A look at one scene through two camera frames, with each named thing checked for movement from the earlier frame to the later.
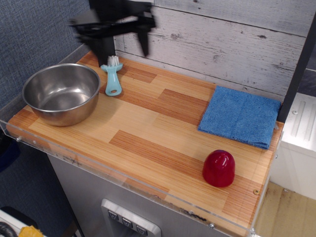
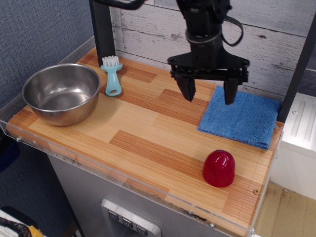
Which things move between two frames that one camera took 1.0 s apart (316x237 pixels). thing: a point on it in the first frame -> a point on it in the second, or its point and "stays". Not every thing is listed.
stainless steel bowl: (62, 95) stays
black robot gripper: (115, 17) -> (207, 59)
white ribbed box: (295, 167) stays
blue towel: (252, 118) stays
